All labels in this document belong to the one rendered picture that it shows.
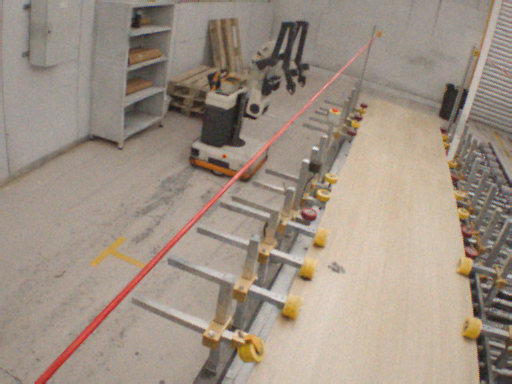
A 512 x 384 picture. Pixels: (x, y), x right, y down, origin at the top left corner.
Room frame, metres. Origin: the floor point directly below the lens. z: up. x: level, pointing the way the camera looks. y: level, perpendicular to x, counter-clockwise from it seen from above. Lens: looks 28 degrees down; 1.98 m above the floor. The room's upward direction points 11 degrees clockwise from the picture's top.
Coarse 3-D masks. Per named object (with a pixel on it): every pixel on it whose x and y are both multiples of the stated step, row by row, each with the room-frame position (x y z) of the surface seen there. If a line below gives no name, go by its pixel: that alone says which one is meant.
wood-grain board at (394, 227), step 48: (384, 144) 3.17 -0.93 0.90; (432, 144) 3.47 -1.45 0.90; (336, 192) 2.16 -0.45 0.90; (384, 192) 2.29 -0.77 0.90; (432, 192) 2.44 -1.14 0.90; (336, 240) 1.66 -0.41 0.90; (384, 240) 1.74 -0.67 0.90; (432, 240) 1.83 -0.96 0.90; (336, 288) 1.32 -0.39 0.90; (384, 288) 1.36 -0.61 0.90; (432, 288) 1.41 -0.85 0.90; (288, 336) 1.01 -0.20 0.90; (336, 336) 1.05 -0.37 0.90; (384, 336) 1.08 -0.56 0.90; (432, 336) 1.11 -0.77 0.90
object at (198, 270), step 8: (168, 264) 1.23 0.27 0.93; (176, 264) 1.22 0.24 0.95; (184, 264) 1.22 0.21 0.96; (192, 264) 1.23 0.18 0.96; (192, 272) 1.21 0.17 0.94; (200, 272) 1.20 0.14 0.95; (208, 272) 1.20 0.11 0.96; (216, 272) 1.21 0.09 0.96; (208, 280) 1.19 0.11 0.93; (216, 280) 1.18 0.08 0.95; (256, 288) 1.16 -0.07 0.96; (256, 296) 1.14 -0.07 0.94; (264, 296) 1.14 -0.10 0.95; (272, 296) 1.14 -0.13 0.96; (280, 296) 1.14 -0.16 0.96; (272, 304) 1.12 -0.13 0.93; (280, 304) 1.12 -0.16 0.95
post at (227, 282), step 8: (224, 280) 0.95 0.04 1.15; (232, 280) 0.96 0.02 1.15; (224, 288) 0.95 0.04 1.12; (232, 288) 0.96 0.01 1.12; (224, 296) 0.95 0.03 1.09; (224, 304) 0.95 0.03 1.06; (216, 312) 0.95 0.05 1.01; (224, 312) 0.95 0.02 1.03; (216, 320) 0.95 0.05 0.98; (224, 320) 0.95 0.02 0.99; (216, 352) 0.95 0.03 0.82; (208, 360) 0.96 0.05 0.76; (216, 360) 0.95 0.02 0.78; (216, 368) 0.95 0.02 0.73
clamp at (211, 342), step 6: (228, 318) 0.98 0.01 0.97; (210, 324) 0.94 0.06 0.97; (216, 324) 0.94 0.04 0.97; (222, 324) 0.95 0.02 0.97; (228, 324) 0.97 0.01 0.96; (210, 330) 0.91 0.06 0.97; (216, 330) 0.92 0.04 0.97; (222, 330) 0.92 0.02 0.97; (204, 336) 0.89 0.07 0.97; (216, 336) 0.89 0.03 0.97; (204, 342) 0.88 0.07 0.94; (210, 342) 0.88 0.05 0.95; (216, 342) 0.88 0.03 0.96; (210, 348) 0.88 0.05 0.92; (216, 348) 0.88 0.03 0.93
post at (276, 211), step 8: (272, 208) 1.44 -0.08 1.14; (280, 208) 1.45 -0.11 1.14; (272, 216) 1.44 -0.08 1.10; (272, 224) 1.44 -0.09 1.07; (272, 232) 1.43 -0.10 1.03; (264, 240) 1.44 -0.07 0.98; (272, 240) 1.43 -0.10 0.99; (264, 264) 1.43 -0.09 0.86; (264, 272) 1.43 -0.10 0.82; (264, 280) 1.45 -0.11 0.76
